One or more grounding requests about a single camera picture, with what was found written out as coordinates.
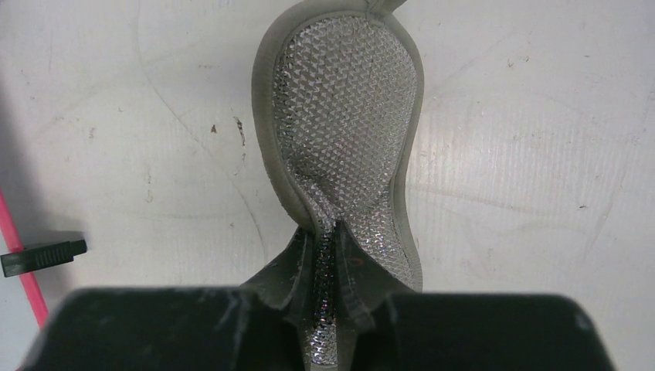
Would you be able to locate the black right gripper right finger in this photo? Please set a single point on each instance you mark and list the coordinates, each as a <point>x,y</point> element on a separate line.
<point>385,325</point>

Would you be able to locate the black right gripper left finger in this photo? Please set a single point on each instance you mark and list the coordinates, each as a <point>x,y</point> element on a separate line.
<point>254,326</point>

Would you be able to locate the grey eraser cloth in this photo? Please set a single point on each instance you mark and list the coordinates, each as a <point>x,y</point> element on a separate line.
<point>337,90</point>

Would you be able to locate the pink-framed whiteboard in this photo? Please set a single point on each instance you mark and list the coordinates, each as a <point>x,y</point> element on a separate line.
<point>23,308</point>

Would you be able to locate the black whiteboard clip lower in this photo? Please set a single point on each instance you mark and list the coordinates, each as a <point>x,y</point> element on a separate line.
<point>41,257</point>

